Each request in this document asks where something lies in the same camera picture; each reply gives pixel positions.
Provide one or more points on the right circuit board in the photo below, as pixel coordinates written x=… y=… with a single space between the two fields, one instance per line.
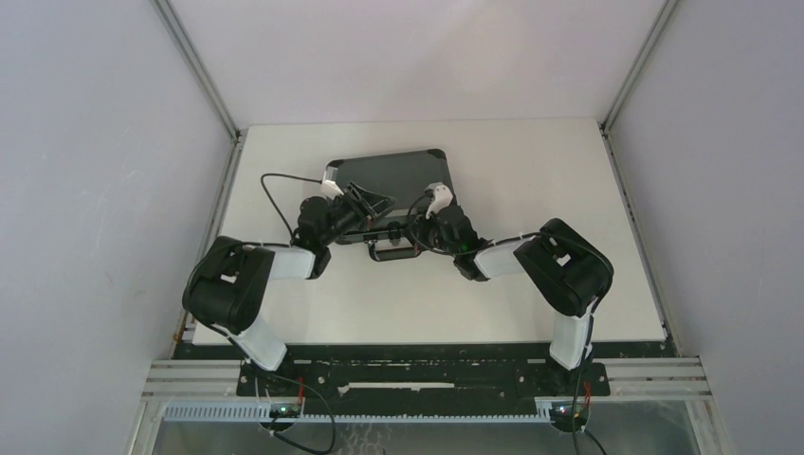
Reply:
x=564 y=411

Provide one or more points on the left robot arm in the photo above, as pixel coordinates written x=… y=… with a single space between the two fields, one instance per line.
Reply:
x=226 y=289

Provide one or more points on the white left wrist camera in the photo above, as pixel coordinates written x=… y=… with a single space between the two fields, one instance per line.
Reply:
x=328 y=185

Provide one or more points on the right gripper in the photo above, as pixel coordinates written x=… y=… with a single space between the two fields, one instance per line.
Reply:
x=422 y=227

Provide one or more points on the black poker case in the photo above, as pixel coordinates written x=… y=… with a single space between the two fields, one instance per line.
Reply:
x=404 y=177

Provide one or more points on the black mounting base plate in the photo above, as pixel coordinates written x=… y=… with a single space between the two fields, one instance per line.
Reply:
x=436 y=380

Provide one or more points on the circuit board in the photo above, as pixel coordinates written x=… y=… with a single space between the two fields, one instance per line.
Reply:
x=564 y=411
x=284 y=411

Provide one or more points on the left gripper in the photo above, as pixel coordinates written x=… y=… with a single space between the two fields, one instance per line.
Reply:
x=367 y=207

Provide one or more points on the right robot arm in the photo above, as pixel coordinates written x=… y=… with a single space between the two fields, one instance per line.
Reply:
x=572 y=275

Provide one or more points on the left circuit board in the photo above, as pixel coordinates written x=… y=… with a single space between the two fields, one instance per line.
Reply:
x=284 y=411

